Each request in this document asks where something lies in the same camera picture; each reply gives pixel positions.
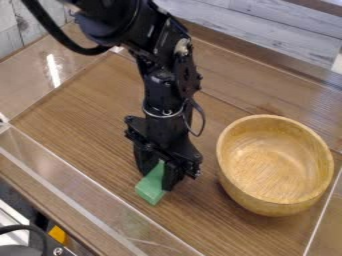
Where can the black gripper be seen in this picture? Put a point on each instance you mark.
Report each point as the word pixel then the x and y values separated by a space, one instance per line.
pixel 160 138

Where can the green rectangular block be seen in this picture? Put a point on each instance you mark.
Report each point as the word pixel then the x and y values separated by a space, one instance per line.
pixel 148 187

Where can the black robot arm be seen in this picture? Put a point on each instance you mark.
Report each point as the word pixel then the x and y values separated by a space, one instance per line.
pixel 159 43

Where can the brown wooden bowl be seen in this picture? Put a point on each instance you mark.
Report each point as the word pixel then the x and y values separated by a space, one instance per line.
pixel 275 165

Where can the yellow tag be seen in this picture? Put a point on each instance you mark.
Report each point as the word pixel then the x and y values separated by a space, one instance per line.
pixel 59 235

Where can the clear acrylic front wall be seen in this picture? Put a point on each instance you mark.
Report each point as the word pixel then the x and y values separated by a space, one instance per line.
pixel 76 173

